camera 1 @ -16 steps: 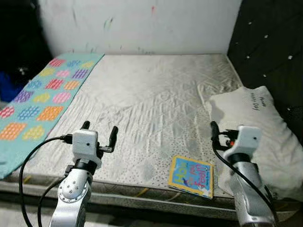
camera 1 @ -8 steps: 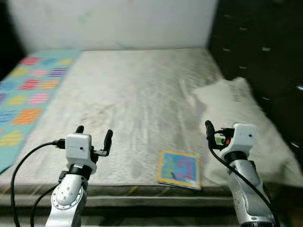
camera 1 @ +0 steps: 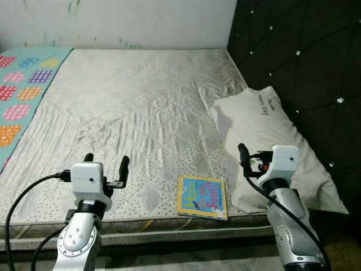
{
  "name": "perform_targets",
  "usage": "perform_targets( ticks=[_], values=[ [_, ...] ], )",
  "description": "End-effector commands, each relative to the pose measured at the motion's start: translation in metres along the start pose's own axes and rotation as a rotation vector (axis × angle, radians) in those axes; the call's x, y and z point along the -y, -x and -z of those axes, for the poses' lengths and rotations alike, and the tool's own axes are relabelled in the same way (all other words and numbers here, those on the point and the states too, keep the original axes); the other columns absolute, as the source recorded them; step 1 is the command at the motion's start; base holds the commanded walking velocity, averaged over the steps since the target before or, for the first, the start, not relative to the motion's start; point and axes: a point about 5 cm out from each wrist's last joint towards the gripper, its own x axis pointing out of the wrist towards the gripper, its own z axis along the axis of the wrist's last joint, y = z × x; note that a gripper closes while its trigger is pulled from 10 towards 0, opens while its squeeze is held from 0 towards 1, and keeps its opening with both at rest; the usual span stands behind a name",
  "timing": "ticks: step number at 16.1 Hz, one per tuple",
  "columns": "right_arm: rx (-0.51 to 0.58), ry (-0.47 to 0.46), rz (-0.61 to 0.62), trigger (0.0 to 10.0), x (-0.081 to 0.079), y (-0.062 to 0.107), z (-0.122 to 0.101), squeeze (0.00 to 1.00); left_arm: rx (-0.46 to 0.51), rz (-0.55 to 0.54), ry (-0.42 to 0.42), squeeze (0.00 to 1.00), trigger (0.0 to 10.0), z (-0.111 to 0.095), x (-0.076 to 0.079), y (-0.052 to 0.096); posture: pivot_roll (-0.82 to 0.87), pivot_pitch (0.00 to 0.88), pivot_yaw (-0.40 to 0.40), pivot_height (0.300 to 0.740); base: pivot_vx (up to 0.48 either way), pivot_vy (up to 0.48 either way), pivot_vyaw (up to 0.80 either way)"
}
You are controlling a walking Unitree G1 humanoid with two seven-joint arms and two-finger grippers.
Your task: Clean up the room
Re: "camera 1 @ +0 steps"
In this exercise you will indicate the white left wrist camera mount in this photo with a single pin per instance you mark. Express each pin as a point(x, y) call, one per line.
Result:
point(87, 179)

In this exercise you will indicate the brown cardboard box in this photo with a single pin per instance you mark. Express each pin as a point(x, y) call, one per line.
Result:
point(344, 254)

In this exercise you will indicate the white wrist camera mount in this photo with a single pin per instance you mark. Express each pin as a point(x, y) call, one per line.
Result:
point(285, 161)
point(87, 179)

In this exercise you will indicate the grey quilted mattress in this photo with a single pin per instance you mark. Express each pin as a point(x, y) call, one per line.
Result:
point(141, 96)

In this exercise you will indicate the dark tufted studded headboard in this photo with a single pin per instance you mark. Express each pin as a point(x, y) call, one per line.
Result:
point(304, 45)

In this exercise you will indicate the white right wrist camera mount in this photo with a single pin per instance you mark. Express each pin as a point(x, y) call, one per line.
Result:
point(285, 161)

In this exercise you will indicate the colourful children's board book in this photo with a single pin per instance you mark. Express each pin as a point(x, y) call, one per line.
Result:
point(203, 197)

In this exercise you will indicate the white pillow with green print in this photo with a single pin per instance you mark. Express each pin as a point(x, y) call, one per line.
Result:
point(265, 130)

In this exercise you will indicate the teal patterned blanket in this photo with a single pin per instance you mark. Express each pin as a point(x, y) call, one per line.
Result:
point(28, 84)

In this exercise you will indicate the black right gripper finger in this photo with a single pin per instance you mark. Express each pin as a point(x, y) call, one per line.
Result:
point(243, 158)

